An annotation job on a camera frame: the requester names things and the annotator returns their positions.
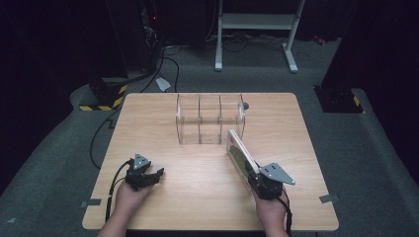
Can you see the light grey floor scrap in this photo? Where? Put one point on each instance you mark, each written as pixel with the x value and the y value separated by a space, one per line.
pixel 163 84

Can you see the small dark round knob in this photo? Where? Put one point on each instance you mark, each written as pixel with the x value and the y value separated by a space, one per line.
pixel 246 106

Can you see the clear acrylic divider rack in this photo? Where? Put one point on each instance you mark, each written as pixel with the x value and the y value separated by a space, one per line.
pixel 210 120

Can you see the white book with green cover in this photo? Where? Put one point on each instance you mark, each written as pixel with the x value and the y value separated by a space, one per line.
pixel 239 154

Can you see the black yellow striped stand base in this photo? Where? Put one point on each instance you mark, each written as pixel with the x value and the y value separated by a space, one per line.
pixel 105 95

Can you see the person's right hand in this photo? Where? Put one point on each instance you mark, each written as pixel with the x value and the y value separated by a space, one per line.
pixel 271 210

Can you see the black stand base yellow mark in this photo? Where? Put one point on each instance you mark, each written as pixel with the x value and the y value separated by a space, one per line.
pixel 339 100

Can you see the white metal stand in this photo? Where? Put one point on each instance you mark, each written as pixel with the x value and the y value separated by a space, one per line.
pixel 257 21

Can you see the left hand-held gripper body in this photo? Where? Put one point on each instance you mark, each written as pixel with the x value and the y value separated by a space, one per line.
pixel 138 173

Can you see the grey tape strip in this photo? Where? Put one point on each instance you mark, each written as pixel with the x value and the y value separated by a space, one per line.
pixel 328 198
pixel 91 202

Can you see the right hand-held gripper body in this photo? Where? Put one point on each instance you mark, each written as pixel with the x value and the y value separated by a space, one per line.
pixel 271 182

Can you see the person's left hand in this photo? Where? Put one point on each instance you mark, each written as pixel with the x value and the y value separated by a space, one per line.
pixel 130 199

